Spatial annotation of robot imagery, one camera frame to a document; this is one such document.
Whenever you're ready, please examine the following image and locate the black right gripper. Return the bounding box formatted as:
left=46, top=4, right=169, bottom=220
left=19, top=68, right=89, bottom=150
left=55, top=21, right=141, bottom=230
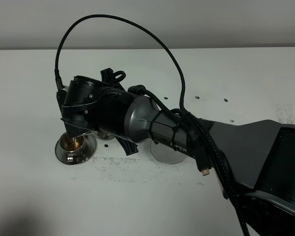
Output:
left=61, top=68, right=139, bottom=156

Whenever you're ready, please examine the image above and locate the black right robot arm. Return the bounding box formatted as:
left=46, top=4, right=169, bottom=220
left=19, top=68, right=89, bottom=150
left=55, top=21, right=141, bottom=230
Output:
left=56, top=69, right=295, bottom=236

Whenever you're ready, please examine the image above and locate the near stainless steel teacup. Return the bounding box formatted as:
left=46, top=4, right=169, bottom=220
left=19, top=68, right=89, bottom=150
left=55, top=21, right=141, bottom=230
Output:
left=55, top=133, right=85, bottom=165

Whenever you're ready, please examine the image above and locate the teapot stainless steel saucer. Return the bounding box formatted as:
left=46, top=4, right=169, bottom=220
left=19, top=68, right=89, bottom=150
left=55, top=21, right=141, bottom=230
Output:
left=150, top=141, right=187, bottom=165

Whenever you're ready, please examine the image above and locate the silver depth camera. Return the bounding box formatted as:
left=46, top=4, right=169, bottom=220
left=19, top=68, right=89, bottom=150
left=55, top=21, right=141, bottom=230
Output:
left=56, top=86, right=69, bottom=112

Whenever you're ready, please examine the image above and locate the black camera cable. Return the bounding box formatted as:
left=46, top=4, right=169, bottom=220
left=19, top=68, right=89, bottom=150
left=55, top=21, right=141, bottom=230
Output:
left=54, top=14, right=187, bottom=114

